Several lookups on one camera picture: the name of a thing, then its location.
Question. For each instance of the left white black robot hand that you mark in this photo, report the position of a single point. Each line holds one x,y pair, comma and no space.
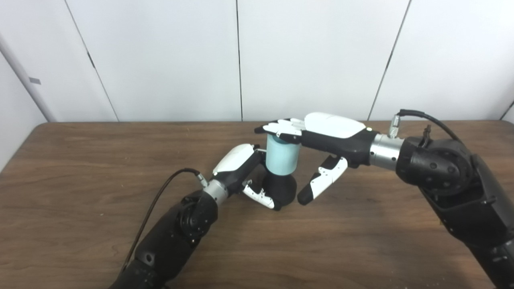
237,164

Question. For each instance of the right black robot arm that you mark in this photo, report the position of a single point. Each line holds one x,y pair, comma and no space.
453,180

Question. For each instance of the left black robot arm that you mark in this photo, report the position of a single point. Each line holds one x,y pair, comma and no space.
172,241

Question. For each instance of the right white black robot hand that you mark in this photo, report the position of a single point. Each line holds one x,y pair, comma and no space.
337,136

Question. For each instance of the grey tape piece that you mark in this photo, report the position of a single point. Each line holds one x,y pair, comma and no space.
35,80

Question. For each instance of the black funnel-shaped nozzle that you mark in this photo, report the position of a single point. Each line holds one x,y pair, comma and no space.
283,188

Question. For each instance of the black wall panel hinge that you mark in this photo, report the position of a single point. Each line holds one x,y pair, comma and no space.
91,60

